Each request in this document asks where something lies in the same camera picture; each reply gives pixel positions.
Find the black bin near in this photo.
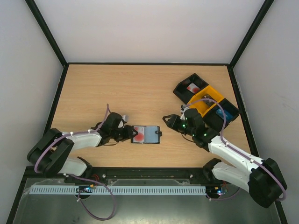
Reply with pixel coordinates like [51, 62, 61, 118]
[203, 98, 240, 132]

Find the black card holder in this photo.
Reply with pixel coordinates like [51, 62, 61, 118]
[131, 126, 162, 144]

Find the blue card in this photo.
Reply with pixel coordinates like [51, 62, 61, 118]
[216, 109, 233, 123]

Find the black bin far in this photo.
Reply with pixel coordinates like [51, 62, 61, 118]
[173, 73, 208, 104]

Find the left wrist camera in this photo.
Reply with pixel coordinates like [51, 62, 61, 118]
[122, 115, 128, 124]

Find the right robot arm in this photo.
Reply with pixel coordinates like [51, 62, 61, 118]
[163, 109, 287, 208]

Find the yellow bin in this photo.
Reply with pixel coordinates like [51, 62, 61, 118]
[187, 85, 224, 117]

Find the white slotted cable duct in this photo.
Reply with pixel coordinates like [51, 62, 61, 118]
[29, 185, 206, 196]

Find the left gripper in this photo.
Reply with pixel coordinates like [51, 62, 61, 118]
[110, 125, 138, 142]

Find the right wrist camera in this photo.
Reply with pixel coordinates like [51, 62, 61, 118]
[180, 105, 190, 114]

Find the black front rail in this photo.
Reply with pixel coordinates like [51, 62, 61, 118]
[23, 166, 271, 185]

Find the black bin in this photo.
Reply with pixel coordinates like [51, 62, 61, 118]
[173, 73, 208, 104]
[203, 98, 240, 132]

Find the red dotted white card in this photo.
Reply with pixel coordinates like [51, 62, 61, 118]
[187, 83, 200, 94]

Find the dark card in yellow bin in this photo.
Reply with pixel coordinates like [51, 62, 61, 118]
[202, 94, 214, 103]

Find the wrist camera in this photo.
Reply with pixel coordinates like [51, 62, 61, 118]
[122, 115, 128, 124]
[180, 105, 190, 114]

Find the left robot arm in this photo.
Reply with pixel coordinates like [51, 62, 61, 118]
[27, 112, 138, 178]

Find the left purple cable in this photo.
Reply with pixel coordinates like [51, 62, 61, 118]
[34, 104, 117, 220]

